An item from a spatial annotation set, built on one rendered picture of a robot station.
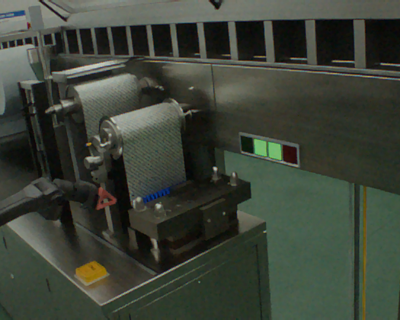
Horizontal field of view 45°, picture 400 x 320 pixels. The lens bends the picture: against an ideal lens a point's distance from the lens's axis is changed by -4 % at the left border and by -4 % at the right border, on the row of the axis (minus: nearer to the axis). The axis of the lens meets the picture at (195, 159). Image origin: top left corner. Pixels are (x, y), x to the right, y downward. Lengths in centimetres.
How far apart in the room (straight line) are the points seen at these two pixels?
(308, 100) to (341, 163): 20
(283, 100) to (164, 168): 50
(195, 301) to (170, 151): 51
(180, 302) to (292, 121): 65
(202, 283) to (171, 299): 13
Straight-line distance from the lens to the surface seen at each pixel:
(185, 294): 158
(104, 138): 163
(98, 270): 151
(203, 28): 167
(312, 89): 138
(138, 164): 164
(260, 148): 157
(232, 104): 162
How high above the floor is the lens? 167
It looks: 19 degrees down
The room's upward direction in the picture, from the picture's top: 7 degrees counter-clockwise
